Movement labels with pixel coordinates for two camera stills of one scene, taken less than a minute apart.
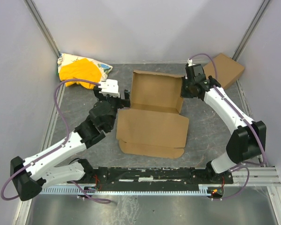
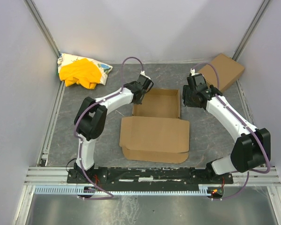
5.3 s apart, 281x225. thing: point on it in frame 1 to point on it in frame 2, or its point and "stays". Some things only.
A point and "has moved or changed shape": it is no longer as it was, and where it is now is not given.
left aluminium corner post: [33, 8] stays
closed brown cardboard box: [228, 71] stays
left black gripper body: [120, 101] to [140, 94]
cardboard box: [152, 128] has moved or changed shape
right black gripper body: [185, 87] to [188, 101]
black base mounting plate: [155, 177] stays
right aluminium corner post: [249, 30] stays
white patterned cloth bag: [65, 58] stays
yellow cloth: [84, 69] stays
